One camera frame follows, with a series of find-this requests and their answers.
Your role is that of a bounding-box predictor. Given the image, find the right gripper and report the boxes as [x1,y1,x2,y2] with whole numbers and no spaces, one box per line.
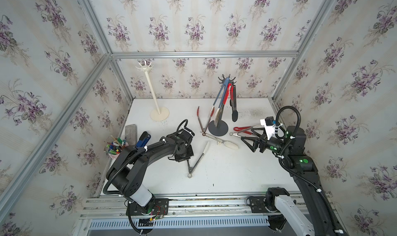
[243,126,293,157]

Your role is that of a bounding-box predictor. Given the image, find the cream steel tongs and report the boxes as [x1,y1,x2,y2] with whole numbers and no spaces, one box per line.
[187,141,210,179]

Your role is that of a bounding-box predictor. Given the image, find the dark grey utensil rack stand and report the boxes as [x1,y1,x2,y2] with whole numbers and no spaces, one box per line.
[208,74,236,136]

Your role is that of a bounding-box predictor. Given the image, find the black steel tongs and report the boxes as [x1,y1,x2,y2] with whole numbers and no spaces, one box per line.
[230,84,238,122]

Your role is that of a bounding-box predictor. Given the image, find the cream utensil rack stand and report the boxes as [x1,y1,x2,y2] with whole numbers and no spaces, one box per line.
[136,60,170,122]

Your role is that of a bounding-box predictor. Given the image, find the red handled steel tongs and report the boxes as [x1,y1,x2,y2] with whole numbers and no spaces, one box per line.
[214,83,232,127]

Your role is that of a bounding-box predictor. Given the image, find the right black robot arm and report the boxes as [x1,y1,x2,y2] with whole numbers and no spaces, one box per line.
[241,106,348,236]

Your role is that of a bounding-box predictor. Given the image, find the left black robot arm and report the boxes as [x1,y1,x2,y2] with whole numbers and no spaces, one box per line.
[102,119,195,210]

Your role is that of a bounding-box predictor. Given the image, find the white tipped tongs at right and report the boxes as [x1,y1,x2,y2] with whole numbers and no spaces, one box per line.
[229,131,261,138]

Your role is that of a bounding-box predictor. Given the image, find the red tipped steel tongs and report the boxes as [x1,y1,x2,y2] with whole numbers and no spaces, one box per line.
[196,107,216,136]

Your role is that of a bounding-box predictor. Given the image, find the blue stapler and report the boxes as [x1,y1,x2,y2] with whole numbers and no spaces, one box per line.
[135,131,151,148]

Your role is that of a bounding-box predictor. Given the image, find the grey whiteboard eraser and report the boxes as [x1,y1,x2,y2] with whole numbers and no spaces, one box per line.
[125,124,138,145]

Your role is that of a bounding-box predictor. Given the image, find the pink cup of pens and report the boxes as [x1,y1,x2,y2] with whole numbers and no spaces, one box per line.
[104,135,128,159]

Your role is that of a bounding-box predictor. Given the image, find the red handled tongs at right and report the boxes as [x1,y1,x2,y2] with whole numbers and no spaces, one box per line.
[233,125,263,135]

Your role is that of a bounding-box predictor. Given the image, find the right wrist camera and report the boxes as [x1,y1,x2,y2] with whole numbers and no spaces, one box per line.
[260,117,281,140]

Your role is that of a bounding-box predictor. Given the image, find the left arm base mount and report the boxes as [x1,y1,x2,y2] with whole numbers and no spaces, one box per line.
[125,198,170,234]

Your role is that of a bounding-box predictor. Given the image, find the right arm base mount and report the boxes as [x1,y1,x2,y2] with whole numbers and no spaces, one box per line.
[246,187,290,232]

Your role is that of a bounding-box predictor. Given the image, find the aluminium front rail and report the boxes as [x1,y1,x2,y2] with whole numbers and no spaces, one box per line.
[79,192,265,219]

